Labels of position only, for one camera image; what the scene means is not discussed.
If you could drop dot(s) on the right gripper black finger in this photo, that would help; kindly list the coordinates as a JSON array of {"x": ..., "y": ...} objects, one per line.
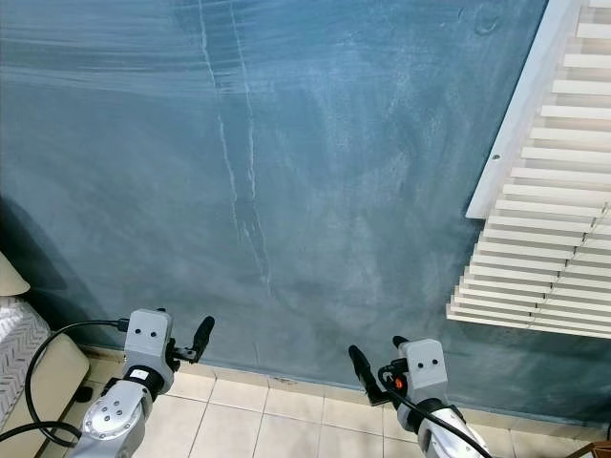
[
  {"x": 401, "y": 343},
  {"x": 367, "y": 374}
]

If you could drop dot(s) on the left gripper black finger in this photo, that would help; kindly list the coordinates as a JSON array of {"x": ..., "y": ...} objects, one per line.
[{"x": 203, "y": 334}]

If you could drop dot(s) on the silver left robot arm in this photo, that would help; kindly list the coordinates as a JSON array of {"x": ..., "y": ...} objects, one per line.
[{"x": 115, "y": 420}]

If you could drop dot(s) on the black bed foot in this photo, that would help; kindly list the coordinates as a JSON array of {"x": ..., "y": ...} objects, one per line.
[{"x": 84, "y": 392}]

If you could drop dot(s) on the beige bed base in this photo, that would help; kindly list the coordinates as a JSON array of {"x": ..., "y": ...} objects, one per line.
[{"x": 57, "y": 382}]

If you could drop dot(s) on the mattress with chevron sheet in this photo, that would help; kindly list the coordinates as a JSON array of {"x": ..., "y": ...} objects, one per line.
[{"x": 21, "y": 334}]

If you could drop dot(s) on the white slatted window blind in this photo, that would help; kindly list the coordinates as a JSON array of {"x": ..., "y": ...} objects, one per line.
[{"x": 544, "y": 239}]

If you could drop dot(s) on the beige lamp shade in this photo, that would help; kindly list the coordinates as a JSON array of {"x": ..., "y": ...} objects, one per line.
[{"x": 11, "y": 280}]

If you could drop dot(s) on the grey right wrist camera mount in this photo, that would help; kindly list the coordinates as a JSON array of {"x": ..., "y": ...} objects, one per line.
[{"x": 425, "y": 364}]

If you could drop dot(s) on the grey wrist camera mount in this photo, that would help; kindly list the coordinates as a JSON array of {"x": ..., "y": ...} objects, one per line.
[
  {"x": 149, "y": 342},
  {"x": 425, "y": 364}
]

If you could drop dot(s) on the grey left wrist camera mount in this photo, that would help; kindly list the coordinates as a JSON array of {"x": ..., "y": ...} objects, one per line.
[{"x": 149, "y": 342}]

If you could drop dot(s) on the white window frame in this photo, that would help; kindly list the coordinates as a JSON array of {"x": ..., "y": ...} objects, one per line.
[{"x": 520, "y": 114}]

